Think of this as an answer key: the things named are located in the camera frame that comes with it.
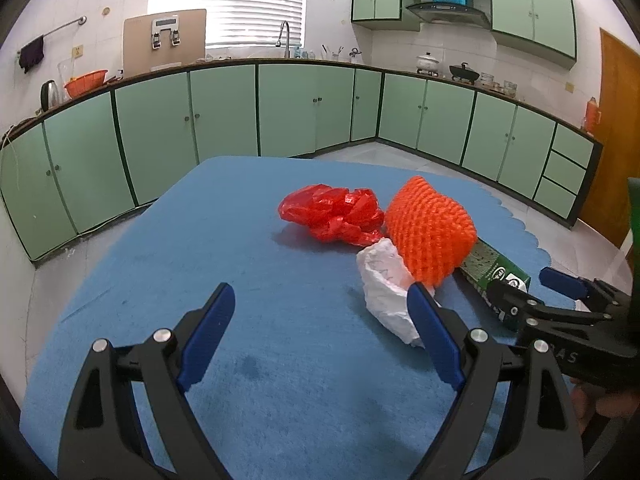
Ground steel electric kettle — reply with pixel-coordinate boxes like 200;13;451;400
40;80;60;111

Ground green lower kitchen cabinets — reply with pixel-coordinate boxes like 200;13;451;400
0;57;603;263

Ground red plastic bag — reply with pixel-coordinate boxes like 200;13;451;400
278;185;386;247

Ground group of glass jars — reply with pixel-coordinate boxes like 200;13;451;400
480;74;518;96

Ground blue tablecloth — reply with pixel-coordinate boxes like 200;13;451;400
20;156;626;480

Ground dark purple towel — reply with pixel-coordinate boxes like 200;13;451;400
18;37;45;73

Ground orange plastic basin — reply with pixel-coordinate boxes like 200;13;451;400
64;70;108;99

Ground green upper kitchen cabinets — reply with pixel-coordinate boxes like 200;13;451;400
351;0;578;68

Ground green kitchen cabinets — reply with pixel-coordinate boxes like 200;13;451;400
0;57;603;263
351;0;578;68

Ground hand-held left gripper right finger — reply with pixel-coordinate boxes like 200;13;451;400
406;282;586;480

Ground orange foam net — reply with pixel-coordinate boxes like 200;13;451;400
384;176;477;288

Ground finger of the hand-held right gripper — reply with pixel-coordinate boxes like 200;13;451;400
487;280;611;332
539;266;628;307

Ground black wok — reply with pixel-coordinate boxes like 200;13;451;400
448;62;481;82

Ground person's right hand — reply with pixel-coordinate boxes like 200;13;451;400
570;380;639;421

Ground range hood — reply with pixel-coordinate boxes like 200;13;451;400
405;2;491;28

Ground clear plastic container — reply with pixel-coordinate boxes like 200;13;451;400
57;58;83;91

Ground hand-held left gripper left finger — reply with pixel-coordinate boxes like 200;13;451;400
57;282;236;480

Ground white paper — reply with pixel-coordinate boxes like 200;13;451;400
356;238;441;348

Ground dark green cardboard box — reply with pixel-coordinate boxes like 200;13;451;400
457;237;531;333

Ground white window blinds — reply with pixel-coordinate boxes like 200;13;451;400
147;0;307;48

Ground wooden door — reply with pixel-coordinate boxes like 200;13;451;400
577;29;640;246

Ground metal towel rail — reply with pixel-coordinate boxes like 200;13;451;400
15;16;87;56

